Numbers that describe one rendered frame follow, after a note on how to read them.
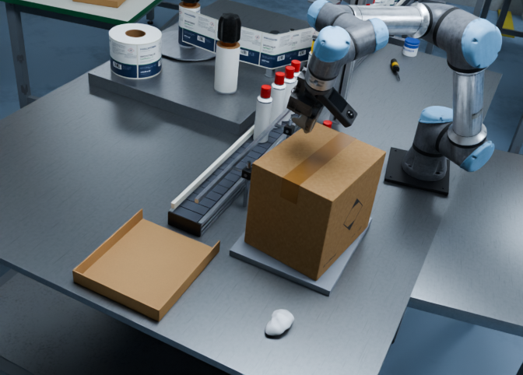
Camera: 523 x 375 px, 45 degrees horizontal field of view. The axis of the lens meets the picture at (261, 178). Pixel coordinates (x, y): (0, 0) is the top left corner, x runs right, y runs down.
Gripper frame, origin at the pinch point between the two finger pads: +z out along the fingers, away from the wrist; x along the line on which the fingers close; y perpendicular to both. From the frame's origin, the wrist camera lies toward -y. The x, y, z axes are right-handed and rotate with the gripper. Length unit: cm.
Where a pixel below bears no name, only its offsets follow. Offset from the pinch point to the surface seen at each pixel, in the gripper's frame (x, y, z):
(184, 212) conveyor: 27.3, 21.3, 25.8
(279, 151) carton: 9.1, 4.1, 2.0
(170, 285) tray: 50, 11, 20
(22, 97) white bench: -48, 170, 166
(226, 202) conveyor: 15.7, 13.6, 30.7
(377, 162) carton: -1.9, -19.8, 1.0
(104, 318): 49, 39, 94
